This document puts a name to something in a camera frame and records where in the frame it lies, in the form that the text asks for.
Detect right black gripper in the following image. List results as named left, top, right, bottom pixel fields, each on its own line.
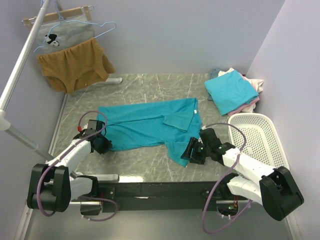
left=180, top=137, right=211, bottom=165

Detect teal t-shirt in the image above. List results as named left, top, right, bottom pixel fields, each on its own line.
left=97, top=98, right=202, bottom=167

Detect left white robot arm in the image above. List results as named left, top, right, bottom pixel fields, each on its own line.
left=27, top=120, right=112, bottom=217

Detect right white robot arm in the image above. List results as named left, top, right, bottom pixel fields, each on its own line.
left=181, top=128, right=304, bottom=221

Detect black base beam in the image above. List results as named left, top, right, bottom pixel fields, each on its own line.
left=69, top=180, right=251, bottom=216

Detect white plastic laundry basket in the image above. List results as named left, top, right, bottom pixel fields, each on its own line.
left=228, top=113, right=290, bottom=169

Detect white rack foot rear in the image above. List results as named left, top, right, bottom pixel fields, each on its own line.
left=92, top=77, right=123, bottom=86

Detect folded light blue t-shirt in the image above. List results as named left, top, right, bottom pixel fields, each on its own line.
left=204, top=70, right=259, bottom=115

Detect brown hanging shorts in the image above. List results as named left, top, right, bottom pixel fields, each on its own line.
left=36, top=37, right=116, bottom=94

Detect folded grey-blue garment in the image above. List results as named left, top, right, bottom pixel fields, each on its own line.
left=209, top=68, right=221, bottom=80

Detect white clothes rack pole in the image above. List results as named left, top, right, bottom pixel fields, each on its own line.
left=0, top=0, right=54, bottom=161

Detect grey panda garment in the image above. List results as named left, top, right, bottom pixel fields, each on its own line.
left=35, top=15, right=95, bottom=54

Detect wooden clip hanger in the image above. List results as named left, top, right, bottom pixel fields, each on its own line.
left=21, top=5, right=95, bottom=30

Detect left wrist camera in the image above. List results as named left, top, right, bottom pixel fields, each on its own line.
left=77, top=119, right=97, bottom=136

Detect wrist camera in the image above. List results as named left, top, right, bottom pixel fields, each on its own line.
left=77, top=119, right=97, bottom=136
left=199, top=128, right=219, bottom=145

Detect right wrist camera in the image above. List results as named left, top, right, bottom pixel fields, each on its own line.
left=199, top=128, right=219, bottom=145

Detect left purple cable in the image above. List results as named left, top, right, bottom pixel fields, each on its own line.
left=36, top=110, right=120, bottom=223

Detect purple cable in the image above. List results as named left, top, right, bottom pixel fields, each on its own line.
left=201, top=122, right=253, bottom=235
left=36, top=110, right=120, bottom=223

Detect aluminium rail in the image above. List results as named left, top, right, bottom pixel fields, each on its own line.
left=26, top=197, right=101, bottom=207

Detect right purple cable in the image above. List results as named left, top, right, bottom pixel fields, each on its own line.
left=201, top=122, right=253, bottom=235

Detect blue wire hanger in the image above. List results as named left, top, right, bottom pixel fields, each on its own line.
left=33, top=1, right=117, bottom=56

